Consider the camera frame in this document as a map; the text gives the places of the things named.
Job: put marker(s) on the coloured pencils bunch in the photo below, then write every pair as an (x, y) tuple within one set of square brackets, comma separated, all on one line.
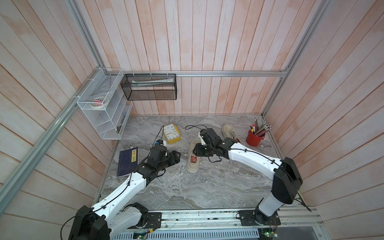
[(261, 129)]

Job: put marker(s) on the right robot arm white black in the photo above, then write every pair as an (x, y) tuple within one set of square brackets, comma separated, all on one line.
[(284, 173)]

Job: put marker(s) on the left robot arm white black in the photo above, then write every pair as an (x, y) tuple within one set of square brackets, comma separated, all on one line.
[(112, 215)]

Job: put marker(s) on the black mesh wall basket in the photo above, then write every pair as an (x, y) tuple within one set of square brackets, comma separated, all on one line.
[(150, 87)]

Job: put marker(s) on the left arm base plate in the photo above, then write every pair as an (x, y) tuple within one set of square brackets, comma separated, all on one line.
[(151, 221)]

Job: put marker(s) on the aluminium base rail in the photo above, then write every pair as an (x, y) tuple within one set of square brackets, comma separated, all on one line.
[(203, 219)]

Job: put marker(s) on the red pencil cup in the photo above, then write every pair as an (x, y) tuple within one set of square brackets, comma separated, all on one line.
[(253, 140)]

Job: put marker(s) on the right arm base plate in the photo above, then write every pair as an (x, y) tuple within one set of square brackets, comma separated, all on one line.
[(256, 218)]

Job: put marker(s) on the white wire wall shelf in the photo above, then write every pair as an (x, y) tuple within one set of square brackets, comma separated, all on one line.
[(110, 122)]

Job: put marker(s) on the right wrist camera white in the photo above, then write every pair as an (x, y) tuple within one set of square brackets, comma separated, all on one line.
[(203, 137)]

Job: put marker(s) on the dark blue book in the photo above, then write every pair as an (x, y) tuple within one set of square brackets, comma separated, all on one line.
[(128, 160)]

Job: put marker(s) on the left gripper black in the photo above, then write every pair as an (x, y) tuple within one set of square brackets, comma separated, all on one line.
[(174, 159)]

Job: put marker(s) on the beige sneaker one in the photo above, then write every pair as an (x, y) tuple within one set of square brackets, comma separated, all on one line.
[(230, 132), (193, 168)]

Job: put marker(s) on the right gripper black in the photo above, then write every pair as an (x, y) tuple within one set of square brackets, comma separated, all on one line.
[(198, 147)]

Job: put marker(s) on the tape roll on shelf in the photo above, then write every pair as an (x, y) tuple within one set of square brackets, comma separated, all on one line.
[(98, 102)]

